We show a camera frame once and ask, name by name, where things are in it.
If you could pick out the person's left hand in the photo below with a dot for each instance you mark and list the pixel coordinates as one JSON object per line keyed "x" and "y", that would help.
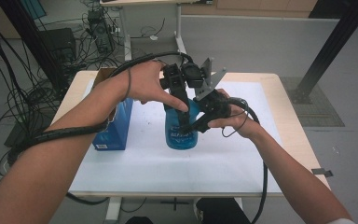
{"x": 146, "y": 82}

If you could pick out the white table mat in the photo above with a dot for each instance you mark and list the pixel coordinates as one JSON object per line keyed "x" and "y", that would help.
{"x": 167, "y": 174}

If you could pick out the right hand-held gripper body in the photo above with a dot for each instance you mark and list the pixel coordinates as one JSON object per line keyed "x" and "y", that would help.
{"x": 213, "y": 105}

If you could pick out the person's dark trouser leg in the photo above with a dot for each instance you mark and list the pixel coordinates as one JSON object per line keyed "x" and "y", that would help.
{"x": 220, "y": 211}
{"x": 138, "y": 220}

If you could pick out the wooden cabinet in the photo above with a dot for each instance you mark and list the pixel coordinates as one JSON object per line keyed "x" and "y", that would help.
{"x": 261, "y": 6}

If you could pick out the grey floor mat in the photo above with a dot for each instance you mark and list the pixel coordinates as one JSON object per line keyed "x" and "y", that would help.
{"x": 320, "y": 112}

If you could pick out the person's right hand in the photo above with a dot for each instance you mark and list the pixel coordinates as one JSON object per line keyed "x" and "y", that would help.
{"x": 244, "y": 121}

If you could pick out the blue cardboard box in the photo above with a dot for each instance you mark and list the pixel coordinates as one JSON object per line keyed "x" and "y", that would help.
{"x": 115, "y": 133}

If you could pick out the blue bottle with white cap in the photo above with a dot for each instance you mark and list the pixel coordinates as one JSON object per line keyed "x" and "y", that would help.
{"x": 180, "y": 141}

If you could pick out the black equipment box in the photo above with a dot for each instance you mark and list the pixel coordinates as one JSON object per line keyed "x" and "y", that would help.
{"x": 59, "y": 40}

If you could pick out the black computer tower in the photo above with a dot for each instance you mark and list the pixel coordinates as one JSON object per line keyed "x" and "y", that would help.
{"x": 101, "y": 34}

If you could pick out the black metal stand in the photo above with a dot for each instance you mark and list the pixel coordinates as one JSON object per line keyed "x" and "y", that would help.
{"x": 332, "y": 46}
{"x": 34, "y": 43}

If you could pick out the person's white sleeve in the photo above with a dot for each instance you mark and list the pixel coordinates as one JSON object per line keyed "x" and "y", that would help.
{"x": 341, "y": 221}

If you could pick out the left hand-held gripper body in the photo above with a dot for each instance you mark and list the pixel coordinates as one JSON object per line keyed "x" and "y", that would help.
{"x": 192, "y": 76}

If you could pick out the teal panel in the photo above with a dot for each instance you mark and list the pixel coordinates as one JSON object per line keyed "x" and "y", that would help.
{"x": 34, "y": 7}

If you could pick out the grey floor tape piece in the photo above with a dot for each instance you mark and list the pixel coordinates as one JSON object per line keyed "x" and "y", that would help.
{"x": 321, "y": 172}

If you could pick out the white-legged desk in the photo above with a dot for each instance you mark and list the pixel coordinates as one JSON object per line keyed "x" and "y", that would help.
{"x": 178, "y": 25}

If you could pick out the white table leg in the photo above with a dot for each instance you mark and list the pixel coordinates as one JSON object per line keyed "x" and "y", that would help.
{"x": 113, "y": 210}

